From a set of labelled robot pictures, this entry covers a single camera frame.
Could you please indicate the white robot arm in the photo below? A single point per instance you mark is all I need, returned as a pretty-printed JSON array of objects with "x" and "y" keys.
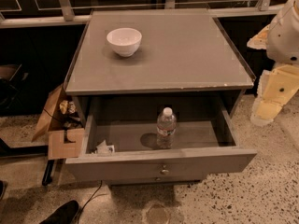
[{"x": 295, "y": 3}]

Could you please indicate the black shoe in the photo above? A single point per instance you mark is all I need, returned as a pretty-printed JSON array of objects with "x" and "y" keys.
[{"x": 64, "y": 214}]

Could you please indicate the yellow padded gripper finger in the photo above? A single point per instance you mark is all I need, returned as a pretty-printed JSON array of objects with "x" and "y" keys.
[
  {"x": 275, "y": 89},
  {"x": 260, "y": 40}
]

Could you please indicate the brown cardboard box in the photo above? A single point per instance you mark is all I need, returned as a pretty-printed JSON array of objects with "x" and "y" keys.
[{"x": 63, "y": 142}]

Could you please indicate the open grey top drawer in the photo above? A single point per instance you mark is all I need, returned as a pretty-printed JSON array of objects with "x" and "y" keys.
[{"x": 204, "y": 141}]

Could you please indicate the grey wooden nightstand cabinet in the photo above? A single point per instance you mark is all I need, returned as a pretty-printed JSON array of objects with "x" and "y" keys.
[{"x": 182, "y": 52}]

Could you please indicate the white ceramic bowl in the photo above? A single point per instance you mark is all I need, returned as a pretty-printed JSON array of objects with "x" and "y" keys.
[{"x": 124, "y": 41}]

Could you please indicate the round metal drawer knob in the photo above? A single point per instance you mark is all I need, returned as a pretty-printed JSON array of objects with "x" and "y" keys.
[{"x": 164, "y": 170}]

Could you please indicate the black metal stand leg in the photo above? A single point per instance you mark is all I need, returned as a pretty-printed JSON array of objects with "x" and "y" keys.
[{"x": 47, "y": 174}]

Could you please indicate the metal window railing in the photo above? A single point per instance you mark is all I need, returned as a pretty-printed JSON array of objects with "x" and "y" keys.
[{"x": 30, "y": 13}]

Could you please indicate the clear plastic water bottle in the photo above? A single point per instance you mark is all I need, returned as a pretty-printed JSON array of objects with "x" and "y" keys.
[{"x": 166, "y": 127}]

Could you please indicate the crumpled white paper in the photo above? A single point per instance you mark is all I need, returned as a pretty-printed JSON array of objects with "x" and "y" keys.
[{"x": 104, "y": 148}]

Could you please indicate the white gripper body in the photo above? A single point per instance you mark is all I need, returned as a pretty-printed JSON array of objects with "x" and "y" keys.
[{"x": 284, "y": 38}]

